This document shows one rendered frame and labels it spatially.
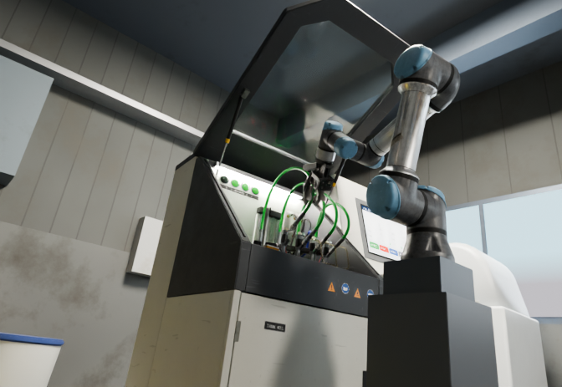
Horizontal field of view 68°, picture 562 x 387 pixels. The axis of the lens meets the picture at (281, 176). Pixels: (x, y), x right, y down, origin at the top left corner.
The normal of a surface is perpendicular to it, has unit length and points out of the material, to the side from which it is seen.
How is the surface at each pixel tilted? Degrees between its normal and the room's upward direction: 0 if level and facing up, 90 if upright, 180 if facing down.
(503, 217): 90
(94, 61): 90
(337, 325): 90
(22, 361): 93
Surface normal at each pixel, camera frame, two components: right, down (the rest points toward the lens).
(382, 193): -0.86, -0.18
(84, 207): 0.65, -0.24
